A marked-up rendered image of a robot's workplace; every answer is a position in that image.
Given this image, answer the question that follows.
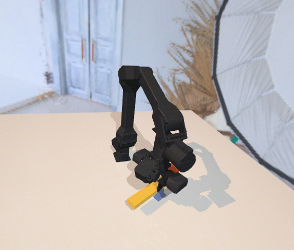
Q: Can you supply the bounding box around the blue wedge block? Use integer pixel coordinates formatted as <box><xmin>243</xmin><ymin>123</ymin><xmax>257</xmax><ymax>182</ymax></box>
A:
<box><xmin>153</xmin><ymin>189</ymin><xmax>166</xmax><ymax>201</ymax></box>

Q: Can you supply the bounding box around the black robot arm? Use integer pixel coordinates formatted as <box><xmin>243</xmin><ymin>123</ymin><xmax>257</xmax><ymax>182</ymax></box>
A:
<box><xmin>112</xmin><ymin>65</ymin><xmax>196</xmax><ymax>183</ymax></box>

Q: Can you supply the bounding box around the yellow bar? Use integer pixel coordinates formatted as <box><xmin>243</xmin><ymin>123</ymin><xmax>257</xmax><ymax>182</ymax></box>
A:
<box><xmin>127</xmin><ymin>163</ymin><xmax>179</xmax><ymax>210</ymax></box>

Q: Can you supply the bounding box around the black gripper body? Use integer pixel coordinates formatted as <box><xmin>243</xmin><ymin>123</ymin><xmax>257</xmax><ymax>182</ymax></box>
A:
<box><xmin>132</xmin><ymin>148</ymin><xmax>188</xmax><ymax>194</ymax></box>

